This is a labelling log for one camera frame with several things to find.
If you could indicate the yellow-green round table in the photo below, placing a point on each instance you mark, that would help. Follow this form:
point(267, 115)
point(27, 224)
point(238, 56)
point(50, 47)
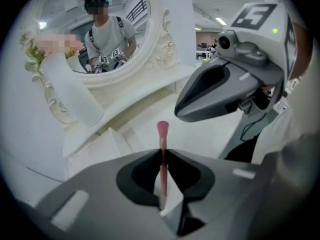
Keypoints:
point(205, 61)

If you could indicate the rectangular ceiling light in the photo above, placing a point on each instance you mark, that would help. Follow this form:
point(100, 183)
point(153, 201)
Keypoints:
point(221, 21)

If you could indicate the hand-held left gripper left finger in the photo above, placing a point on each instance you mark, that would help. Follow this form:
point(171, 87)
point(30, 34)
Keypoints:
point(100, 196)

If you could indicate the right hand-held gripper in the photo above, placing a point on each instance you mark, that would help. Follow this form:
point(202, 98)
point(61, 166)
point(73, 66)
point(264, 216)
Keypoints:
point(270, 41)

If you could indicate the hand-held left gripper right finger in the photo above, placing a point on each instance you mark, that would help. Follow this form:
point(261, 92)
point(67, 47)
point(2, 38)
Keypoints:
point(225, 196)

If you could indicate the oval white ornate mirror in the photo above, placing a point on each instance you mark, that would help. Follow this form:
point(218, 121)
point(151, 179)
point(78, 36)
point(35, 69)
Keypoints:
point(75, 9)

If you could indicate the pink makeup brush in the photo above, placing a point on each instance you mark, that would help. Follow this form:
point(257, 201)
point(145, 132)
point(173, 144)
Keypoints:
point(163, 134)

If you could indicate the person's right forearm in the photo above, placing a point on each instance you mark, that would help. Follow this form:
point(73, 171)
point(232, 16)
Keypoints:
point(303, 49)

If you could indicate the person's black shorts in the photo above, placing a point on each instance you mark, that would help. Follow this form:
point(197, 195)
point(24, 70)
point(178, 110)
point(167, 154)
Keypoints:
point(240, 154)

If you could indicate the white dressing table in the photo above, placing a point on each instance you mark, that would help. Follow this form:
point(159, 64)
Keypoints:
point(150, 109)

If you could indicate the white vase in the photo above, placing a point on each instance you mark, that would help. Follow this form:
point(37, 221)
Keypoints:
point(72, 96)

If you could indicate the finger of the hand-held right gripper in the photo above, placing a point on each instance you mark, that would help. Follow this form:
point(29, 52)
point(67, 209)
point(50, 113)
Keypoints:
point(205, 104)

